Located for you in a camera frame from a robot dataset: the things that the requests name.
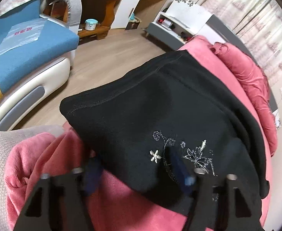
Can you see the pink bed with sheet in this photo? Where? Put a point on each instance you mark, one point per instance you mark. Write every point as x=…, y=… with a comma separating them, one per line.
x=113, y=205

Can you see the brown wooden desk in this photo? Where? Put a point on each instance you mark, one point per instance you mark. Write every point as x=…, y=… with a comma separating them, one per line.
x=74, y=13

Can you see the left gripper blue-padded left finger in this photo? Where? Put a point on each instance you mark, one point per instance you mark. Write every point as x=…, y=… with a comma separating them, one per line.
x=59, y=202

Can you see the red rumpled duvet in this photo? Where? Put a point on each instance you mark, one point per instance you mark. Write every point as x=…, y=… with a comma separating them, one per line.
x=255, y=85

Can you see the teal item in cabinet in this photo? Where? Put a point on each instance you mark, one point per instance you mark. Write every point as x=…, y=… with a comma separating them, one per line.
x=132, y=18

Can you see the clear plastic bag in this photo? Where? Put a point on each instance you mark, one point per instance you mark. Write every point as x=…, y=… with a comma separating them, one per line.
x=21, y=34

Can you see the blue white sofa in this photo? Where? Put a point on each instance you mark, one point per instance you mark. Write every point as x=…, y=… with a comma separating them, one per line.
x=30, y=73

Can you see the white grey left nightstand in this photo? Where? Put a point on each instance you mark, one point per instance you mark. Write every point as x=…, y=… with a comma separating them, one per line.
x=182, y=20

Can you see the wood and white cabinet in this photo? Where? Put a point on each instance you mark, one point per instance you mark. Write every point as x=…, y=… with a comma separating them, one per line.
x=144, y=10

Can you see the grey bed headboard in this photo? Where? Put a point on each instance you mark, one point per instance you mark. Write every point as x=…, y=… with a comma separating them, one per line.
x=219, y=27

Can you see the white teal lidded pot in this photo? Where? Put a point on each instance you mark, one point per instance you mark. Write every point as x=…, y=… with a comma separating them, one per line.
x=90, y=24

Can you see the patterned white curtain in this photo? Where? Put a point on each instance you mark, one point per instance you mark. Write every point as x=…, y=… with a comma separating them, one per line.
x=258, y=24

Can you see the black embroidered pants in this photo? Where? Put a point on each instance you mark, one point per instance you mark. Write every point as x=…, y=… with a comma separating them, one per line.
x=171, y=100

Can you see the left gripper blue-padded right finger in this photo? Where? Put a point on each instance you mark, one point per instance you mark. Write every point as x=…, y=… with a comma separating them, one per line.
x=225, y=202

